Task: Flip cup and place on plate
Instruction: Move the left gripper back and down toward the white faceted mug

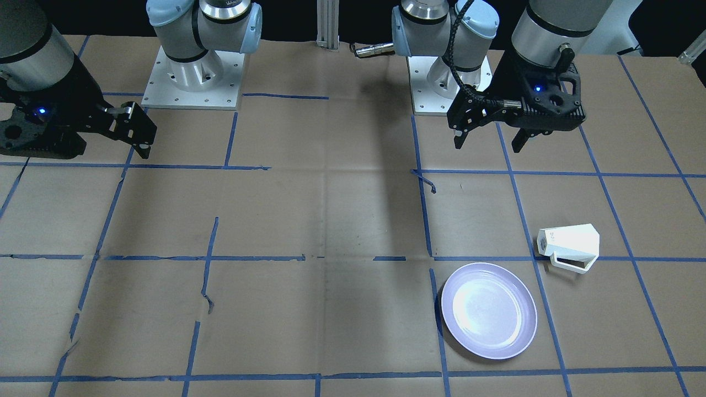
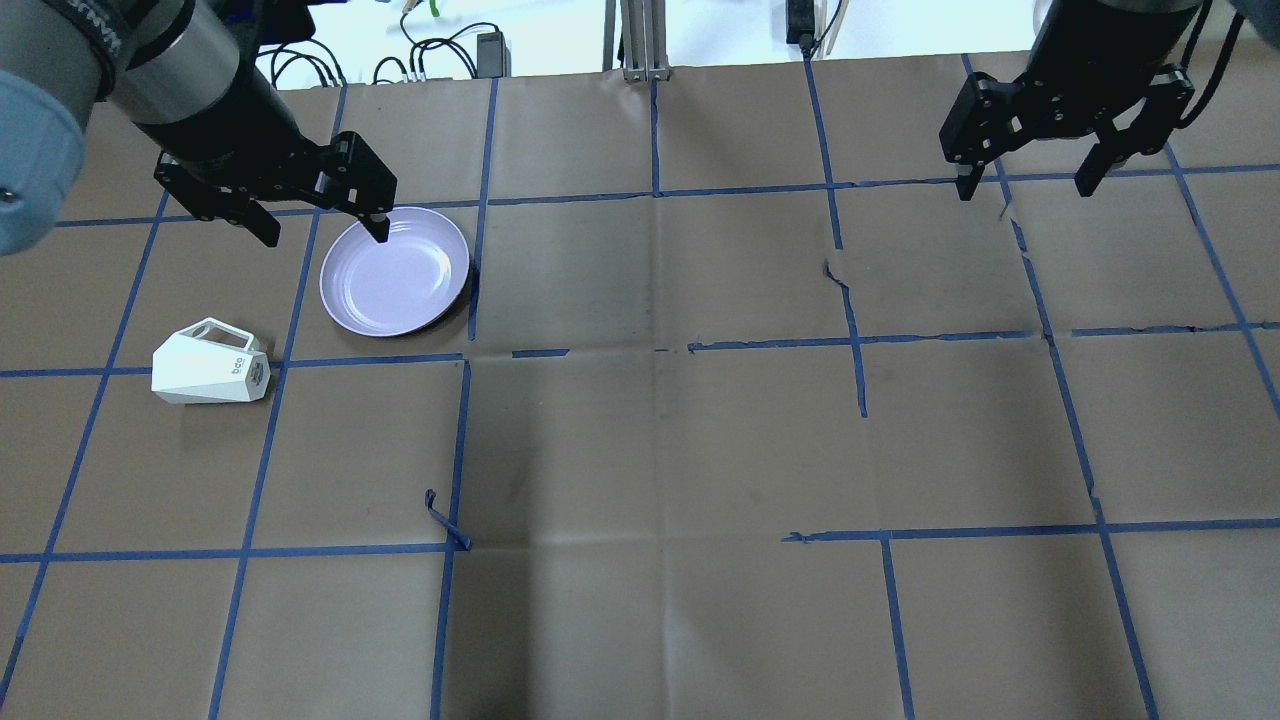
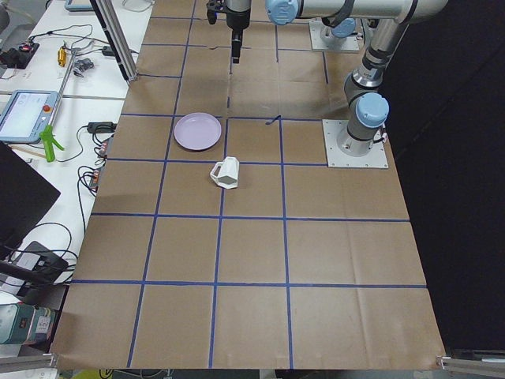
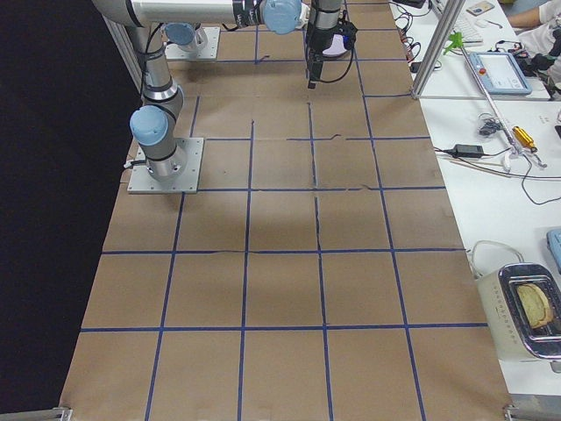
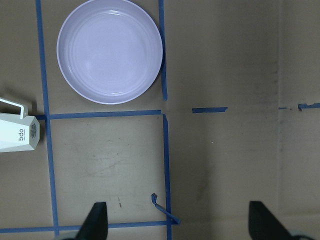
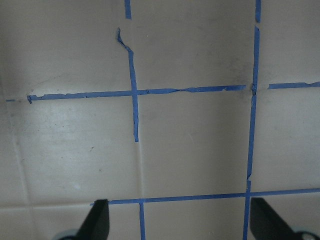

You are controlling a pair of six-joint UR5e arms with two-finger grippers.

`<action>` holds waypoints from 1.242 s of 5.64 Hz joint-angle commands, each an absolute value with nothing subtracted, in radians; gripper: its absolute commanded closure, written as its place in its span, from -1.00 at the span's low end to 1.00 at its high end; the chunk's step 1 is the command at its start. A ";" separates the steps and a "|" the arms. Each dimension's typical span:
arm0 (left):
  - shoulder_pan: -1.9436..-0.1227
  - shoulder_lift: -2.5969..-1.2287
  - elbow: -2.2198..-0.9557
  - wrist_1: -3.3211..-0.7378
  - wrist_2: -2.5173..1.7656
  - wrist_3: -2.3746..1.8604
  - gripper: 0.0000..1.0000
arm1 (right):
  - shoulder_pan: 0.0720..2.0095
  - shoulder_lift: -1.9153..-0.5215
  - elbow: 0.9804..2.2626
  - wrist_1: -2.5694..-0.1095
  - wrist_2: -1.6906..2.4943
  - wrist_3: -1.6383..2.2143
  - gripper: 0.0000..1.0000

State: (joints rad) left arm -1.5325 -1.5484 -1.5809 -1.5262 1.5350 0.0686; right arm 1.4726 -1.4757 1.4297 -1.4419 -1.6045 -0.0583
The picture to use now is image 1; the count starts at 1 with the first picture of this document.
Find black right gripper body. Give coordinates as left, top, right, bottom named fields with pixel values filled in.
left=1, top=56, right=114, bottom=160

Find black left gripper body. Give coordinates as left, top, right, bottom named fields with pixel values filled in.
left=489, top=49, right=586, bottom=131

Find white angular mug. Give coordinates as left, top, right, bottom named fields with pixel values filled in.
left=537, top=224, right=600, bottom=274

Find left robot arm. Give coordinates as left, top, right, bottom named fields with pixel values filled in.
left=392, top=1, right=611, bottom=153

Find lavender plate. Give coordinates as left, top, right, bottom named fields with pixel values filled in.
left=440, top=263, right=539, bottom=360

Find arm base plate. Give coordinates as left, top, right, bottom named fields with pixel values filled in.
left=405, top=55, right=493, bottom=116
left=141, top=48, right=247, bottom=111

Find silver cable connector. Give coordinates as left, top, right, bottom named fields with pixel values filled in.
left=350, top=42, right=395, bottom=60

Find aluminium frame post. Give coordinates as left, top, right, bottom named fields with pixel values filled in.
left=315, top=0, right=340, bottom=52

